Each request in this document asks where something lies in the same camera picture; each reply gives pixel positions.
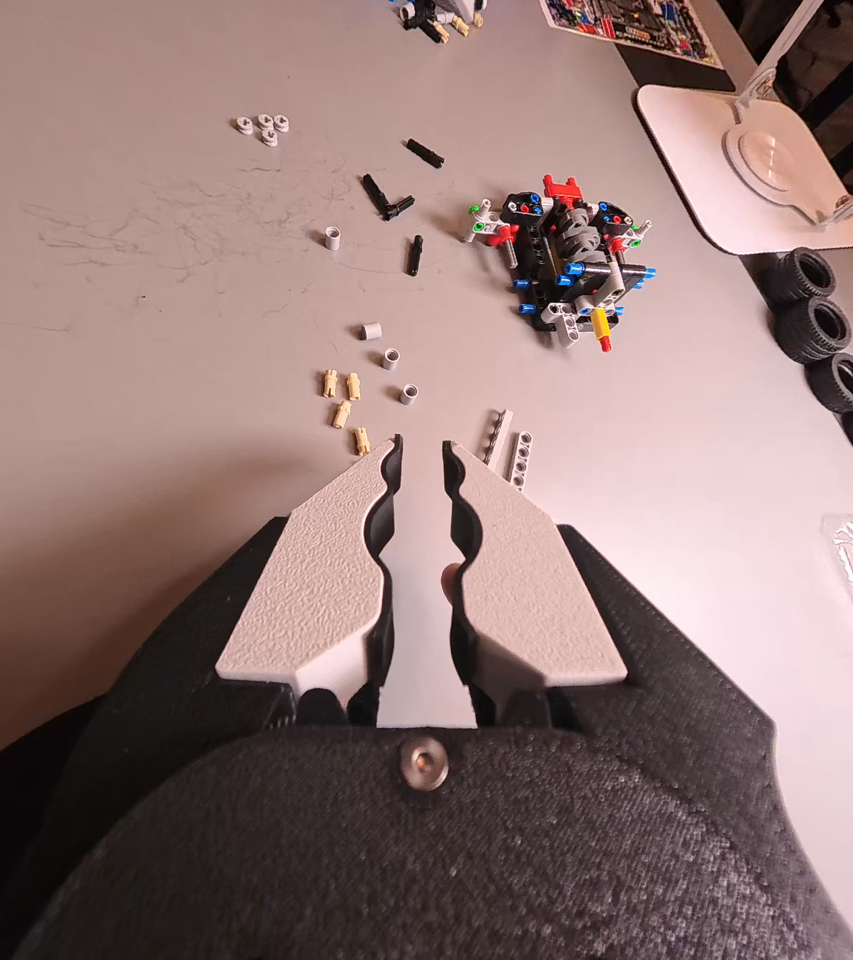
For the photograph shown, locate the white flat-base desk stand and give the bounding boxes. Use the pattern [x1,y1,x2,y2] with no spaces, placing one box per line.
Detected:
[635,0,853,256]

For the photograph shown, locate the pile of mixed lego pieces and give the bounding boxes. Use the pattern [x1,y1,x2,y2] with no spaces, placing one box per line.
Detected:
[400,0,488,45]

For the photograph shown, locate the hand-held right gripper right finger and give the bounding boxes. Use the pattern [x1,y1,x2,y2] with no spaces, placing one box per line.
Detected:
[441,439,630,725]

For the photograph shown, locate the partly built lego model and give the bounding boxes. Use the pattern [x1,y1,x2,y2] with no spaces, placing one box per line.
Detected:
[462,174,658,354]

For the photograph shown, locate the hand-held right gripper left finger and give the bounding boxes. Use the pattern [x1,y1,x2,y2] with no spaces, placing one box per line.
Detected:
[215,433,405,714]

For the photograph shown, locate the grey lego technic beam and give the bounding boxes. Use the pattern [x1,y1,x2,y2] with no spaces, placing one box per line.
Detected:
[505,431,534,492]
[483,408,515,475]

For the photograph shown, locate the printed instruction booklet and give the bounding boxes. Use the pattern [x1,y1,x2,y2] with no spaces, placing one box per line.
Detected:
[537,0,728,70]

